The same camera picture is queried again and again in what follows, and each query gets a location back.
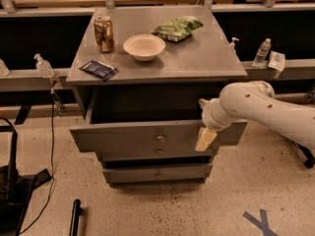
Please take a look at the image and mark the dark blue snack packet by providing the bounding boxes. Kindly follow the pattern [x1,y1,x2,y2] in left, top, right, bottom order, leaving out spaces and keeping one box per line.
[80,60,118,82]

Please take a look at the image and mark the white bowl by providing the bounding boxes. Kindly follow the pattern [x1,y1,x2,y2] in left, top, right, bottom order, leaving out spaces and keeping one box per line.
[123,34,165,62]

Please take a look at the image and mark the grey drawer cabinet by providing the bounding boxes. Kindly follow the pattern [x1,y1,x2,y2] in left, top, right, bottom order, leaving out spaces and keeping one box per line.
[66,5,248,187]

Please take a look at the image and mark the grey drawer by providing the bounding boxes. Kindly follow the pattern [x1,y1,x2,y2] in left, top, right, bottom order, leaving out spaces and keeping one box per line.
[69,88,248,153]
[96,147,219,161]
[103,163,213,184]

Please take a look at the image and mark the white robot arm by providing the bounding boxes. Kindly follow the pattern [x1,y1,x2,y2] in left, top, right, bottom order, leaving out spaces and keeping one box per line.
[195,81,315,151]

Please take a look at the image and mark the black bar on floor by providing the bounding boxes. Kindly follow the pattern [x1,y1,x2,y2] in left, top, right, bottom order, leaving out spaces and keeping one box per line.
[69,199,83,236]

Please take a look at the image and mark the white paper packet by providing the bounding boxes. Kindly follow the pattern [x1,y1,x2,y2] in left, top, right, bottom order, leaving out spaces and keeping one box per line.
[268,51,285,72]

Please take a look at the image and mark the small pump bottle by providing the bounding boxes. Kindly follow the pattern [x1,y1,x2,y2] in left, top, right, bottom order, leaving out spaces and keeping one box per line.
[229,37,239,53]

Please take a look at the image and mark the grey top drawer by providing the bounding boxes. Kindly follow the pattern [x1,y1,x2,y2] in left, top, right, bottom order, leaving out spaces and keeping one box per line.
[69,88,248,153]

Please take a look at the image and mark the green chip bag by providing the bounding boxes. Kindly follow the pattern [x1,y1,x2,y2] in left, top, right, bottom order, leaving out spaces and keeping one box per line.
[152,16,203,42]

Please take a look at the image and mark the clear water bottle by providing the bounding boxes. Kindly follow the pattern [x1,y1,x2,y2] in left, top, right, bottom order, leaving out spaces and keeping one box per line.
[253,38,271,66]

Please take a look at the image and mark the brown soda can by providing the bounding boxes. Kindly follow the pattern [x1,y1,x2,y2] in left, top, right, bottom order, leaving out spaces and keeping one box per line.
[94,16,114,53]

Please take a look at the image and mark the grey middle drawer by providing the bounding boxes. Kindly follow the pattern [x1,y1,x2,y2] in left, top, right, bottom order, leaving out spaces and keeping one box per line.
[96,147,219,161]

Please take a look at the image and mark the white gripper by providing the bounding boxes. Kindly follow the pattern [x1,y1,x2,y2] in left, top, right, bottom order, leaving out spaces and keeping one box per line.
[195,98,234,151]

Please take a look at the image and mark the grey bottom drawer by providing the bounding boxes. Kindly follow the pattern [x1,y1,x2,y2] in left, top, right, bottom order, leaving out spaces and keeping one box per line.
[103,163,213,184]

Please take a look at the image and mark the black cable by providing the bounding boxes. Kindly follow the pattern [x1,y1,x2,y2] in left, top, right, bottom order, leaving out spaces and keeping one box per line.
[19,88,57,236]

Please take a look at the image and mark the black stand base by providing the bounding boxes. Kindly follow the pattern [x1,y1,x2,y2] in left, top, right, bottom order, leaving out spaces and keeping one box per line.
[0,117,52,236]

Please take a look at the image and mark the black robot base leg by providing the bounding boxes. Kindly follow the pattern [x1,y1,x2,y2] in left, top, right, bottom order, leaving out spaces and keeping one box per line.
[296,144,315,168]

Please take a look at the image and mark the left hand sanitizer bottle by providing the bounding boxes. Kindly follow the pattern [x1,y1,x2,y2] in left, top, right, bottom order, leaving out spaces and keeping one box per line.
[34,53,54,78]

